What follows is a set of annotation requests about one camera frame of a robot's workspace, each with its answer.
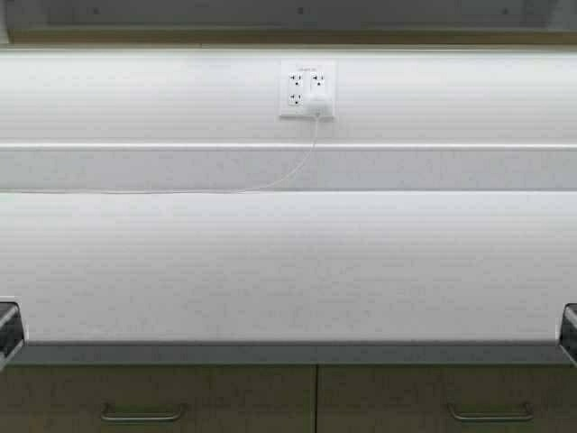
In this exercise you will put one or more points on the white plug adapter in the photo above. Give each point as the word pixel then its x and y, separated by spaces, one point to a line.
pixel 319 106

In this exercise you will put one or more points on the right olive drawer front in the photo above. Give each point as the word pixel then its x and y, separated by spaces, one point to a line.
pixel 451 398

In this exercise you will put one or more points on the left olive drawer front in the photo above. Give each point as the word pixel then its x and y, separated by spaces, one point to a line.
pixel 158 399

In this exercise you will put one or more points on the olive drawer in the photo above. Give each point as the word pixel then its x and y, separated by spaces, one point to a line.
pixel 158 399
pixel 451 398

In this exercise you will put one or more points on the white wall outlet plate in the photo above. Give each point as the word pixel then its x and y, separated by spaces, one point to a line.
pixel 301 78

